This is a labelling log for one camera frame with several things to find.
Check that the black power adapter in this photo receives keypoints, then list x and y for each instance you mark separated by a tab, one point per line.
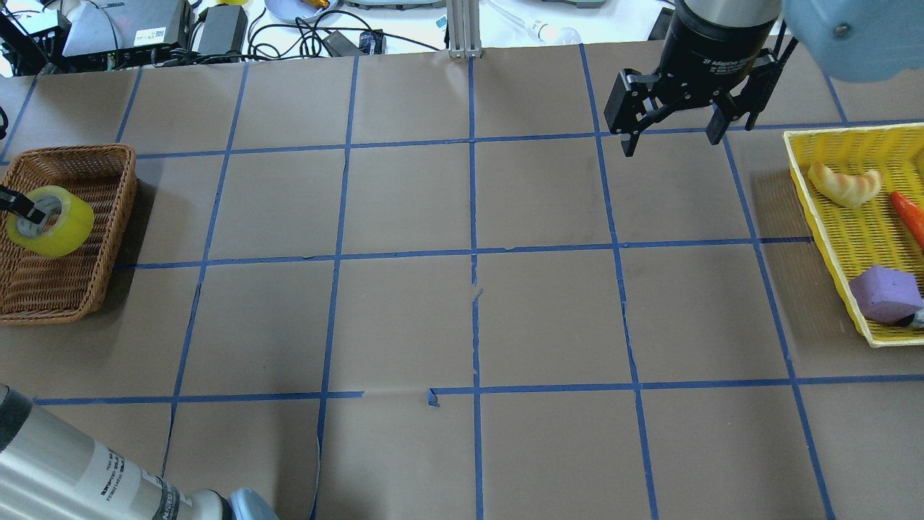
222	30

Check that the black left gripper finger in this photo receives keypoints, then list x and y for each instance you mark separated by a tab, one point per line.
19	205

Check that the toy orange carrot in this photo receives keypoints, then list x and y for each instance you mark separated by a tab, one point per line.
910	213

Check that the aluminium frame post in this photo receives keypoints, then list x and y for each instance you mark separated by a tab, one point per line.
464	29

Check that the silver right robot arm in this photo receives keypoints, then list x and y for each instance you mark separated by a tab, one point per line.
854	41

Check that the purple sponge block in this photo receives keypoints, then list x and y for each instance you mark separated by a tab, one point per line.
888	296

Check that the white light bulb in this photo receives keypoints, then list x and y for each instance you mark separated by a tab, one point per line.
538	30

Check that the blue plate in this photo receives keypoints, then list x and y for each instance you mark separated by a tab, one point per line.
288	11

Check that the toy croissant bread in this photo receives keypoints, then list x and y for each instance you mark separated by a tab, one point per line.
849	191

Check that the brown wicker basket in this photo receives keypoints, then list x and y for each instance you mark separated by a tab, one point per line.
56	270

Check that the yellow plastic basket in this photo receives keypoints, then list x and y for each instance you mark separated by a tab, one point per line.
851	240

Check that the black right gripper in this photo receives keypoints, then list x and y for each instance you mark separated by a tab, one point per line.
708	56

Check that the black computer box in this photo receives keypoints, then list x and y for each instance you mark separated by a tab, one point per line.
110	35

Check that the yellow tape roll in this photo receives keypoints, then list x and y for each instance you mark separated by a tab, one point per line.
68	224

